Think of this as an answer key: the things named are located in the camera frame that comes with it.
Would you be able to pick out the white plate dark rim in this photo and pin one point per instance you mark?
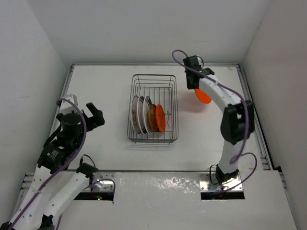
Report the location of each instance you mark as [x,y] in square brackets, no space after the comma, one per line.
[146,108]

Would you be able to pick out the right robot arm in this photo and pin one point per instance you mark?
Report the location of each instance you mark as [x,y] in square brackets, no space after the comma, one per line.
[238,116]

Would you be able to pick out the metal base plate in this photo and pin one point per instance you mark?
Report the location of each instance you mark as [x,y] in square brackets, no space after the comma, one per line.
[208,183]
[101,183]

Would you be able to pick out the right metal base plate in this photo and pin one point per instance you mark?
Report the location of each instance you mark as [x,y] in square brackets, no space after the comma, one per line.
[208,183]

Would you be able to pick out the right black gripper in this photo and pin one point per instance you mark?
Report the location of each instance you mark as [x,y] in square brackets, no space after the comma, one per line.
[190,86]

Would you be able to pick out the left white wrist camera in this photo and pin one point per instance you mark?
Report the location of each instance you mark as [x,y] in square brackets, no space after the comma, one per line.
[69,100]

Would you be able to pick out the orange plate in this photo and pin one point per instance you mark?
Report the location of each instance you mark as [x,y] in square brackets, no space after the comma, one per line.
[160,118]
[202,96]

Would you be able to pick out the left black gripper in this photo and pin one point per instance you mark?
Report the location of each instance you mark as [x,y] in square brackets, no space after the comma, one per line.
[97,120]

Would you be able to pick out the white plate green rim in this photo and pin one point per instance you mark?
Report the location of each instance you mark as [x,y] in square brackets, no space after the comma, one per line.
[140,114]

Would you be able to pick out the metal wire dish rack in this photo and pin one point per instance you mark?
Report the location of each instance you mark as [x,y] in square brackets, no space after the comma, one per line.
[162,89]

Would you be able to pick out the yellow brown plate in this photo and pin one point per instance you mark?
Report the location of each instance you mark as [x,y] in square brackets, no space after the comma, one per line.
[152,119]

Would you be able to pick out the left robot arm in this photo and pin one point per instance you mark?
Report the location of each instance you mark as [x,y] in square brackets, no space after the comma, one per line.
[39,209]

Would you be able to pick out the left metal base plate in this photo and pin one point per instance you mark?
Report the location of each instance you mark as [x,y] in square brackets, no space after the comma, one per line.
[101,183]

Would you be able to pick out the white patterned plate leftmost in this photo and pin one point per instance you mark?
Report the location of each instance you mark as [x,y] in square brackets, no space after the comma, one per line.
[134,119]

